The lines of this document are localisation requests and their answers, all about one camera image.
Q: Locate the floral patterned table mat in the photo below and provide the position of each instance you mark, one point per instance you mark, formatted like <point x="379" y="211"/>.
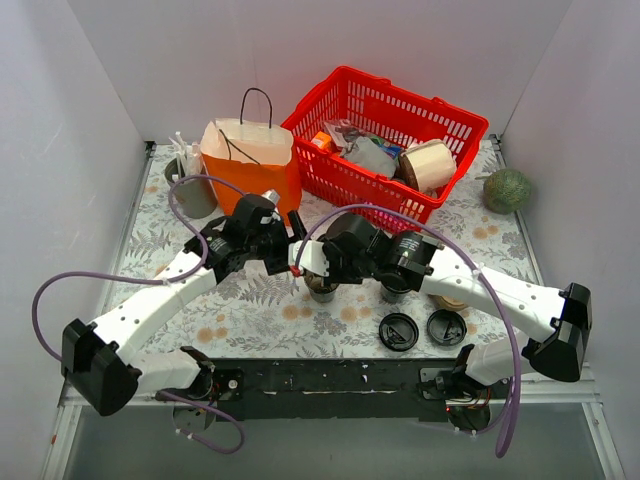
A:
<point x="254" y="315"/>

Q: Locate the red plastic shopping basket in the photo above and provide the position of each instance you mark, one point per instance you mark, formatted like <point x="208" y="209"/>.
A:
<point x="350" y="103"/>

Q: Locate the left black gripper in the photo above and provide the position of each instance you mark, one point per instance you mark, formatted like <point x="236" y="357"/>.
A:
<point x="279" y="245"/>

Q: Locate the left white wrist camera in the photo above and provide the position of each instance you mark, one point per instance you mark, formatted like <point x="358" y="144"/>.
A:
<point x="272" y="196"/>

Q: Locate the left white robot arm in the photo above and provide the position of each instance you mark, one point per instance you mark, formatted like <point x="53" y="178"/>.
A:
<point x="102" y="359"/>

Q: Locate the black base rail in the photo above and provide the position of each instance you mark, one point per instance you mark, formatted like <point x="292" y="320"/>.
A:
<point x="254" y="389"/>

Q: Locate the black paper coffee cup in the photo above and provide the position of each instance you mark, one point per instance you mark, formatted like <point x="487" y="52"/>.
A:
<point x="393" y="295"/>

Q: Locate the orange paper gift bag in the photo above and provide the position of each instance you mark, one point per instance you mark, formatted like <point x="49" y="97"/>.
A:
<point x="254" y="157"/>

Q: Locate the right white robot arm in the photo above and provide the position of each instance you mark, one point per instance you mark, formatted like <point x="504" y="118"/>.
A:
<point x="549" y="327"/>

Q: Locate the grey cup with straws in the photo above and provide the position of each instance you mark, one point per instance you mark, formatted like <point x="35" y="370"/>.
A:
<point x="195" y="196"/>

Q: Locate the brown cardboard cup carrier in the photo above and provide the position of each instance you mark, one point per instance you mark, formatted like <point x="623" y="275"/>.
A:
<point x="448" y="303"/>

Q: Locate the black coffee lid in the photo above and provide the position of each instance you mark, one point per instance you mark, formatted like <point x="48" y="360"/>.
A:
<point x="446" y="328"/>
<point x="398" y="332"/>

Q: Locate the green round melon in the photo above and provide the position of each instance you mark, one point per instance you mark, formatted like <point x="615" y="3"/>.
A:
<point x="506" y="191"/>

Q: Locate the beige tape roll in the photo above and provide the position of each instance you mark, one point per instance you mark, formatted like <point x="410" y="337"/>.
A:
<point x="427" y="166"/>

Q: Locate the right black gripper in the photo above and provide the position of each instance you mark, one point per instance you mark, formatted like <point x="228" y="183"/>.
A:
<point x="332" y="254"/>

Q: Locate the grey crumpled bag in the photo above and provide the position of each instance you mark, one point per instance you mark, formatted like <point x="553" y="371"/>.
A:
<point x="369" y="156"/>

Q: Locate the orange snack packet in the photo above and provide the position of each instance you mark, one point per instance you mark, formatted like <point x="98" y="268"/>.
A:
<point x="323" y="141"/>

